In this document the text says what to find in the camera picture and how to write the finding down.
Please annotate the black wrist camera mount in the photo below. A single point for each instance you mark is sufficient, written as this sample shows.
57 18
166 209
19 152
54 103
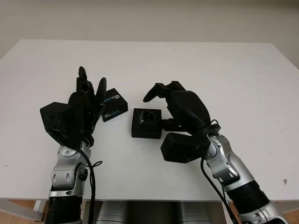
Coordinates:
54 119
180 147

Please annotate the grey robot torso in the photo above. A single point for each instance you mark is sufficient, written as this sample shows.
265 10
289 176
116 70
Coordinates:
151 213

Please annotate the small silver camera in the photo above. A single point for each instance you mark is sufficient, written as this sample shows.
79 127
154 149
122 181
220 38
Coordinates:
147 116

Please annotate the white table leg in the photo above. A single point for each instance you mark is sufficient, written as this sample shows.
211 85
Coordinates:
39 210

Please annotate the black RealSense box lid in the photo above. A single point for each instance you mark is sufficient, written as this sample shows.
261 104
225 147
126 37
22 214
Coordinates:
115 106

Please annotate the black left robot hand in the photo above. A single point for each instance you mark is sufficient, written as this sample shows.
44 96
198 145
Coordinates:
79 112

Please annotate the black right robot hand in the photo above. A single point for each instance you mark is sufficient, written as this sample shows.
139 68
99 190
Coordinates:
189 109

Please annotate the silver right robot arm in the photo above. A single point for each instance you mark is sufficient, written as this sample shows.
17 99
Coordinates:
231 168

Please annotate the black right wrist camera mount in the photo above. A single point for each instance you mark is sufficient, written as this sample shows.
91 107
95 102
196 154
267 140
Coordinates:
180 147

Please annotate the black camera box base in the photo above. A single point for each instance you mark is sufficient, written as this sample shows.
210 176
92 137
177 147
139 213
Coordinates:
146 131

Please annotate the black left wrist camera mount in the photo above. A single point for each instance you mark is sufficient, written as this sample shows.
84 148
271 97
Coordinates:
54 119

